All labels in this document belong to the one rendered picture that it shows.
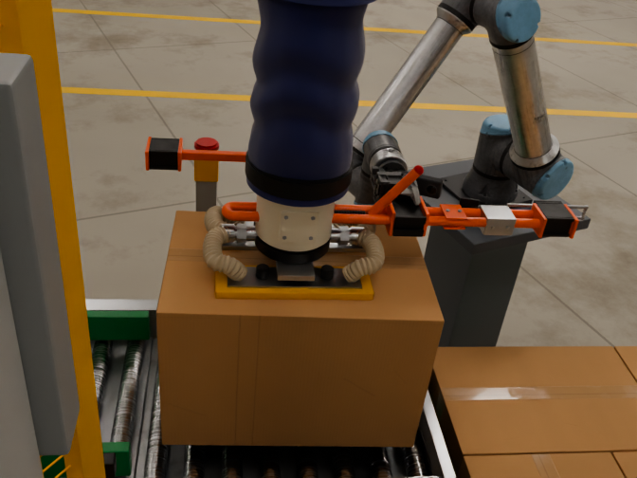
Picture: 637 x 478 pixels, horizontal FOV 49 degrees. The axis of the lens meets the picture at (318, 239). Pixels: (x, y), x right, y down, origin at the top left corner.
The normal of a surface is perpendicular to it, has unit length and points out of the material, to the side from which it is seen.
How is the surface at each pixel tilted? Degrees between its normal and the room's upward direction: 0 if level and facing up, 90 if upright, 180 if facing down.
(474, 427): 0
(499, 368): 0
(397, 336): 90
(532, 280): 0
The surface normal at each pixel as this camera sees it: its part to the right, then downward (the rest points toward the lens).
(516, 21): 0.46, 0.45
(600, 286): 0.09, -0.83
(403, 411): 0.07, 0.55
